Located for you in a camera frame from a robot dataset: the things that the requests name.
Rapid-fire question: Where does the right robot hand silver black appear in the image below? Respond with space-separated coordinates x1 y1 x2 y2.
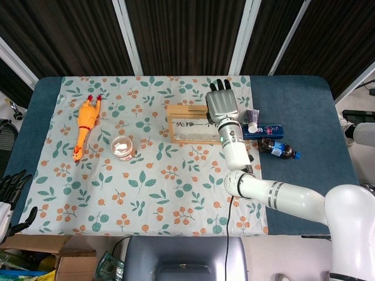
204 78 240 123

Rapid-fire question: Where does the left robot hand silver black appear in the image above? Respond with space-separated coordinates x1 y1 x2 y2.
0 171 38 244

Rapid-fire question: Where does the purple tube white cap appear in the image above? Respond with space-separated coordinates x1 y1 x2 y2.
247 108 261 133

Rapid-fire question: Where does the blue rectangular carton box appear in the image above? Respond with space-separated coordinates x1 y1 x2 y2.
242 123 285 141

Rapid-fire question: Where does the blue plastic bag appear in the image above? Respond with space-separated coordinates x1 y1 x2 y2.
0 270 47 281

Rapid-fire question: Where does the yellow plastic bag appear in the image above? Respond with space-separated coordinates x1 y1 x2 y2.
36 254 59 281

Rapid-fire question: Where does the cola bottle blue label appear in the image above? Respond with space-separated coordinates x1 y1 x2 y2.
257 137 301 161

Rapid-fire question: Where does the dark ribbed partition panel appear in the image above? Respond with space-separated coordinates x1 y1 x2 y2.
112 0 253 76
234 0 311 76
0 0 141 77
0 37 39 109
269 0 375 102

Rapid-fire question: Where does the black mesh office chair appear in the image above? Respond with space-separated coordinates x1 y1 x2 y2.
0 118 17 176

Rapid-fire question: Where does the brown cardboard box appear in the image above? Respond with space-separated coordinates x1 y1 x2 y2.
13 235 97 281

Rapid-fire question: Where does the chair base with casters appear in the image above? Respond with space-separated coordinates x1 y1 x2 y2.
5 98 25 121

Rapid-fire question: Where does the clear plastic jar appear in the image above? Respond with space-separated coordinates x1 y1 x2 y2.
110 136 138 162

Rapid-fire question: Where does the floral leaf print tablecloth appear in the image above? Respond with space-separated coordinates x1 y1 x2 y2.
22 75 270 237

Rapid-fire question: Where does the green printed plastic bag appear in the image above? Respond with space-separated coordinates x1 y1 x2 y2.
95 252 125 281

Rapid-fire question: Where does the orange rubber chicken toy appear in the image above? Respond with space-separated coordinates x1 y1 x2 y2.
72 94 103 163

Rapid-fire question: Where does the black flat device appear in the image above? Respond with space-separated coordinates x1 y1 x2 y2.
342 109 369 125

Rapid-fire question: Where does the grey blue chair seat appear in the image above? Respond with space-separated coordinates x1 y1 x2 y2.
124 235 249 281

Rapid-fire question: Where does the wooden coin box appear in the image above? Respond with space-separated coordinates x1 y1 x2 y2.
166 105 223 145

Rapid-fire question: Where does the black cable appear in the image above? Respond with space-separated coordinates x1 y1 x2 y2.
226 195 235 281

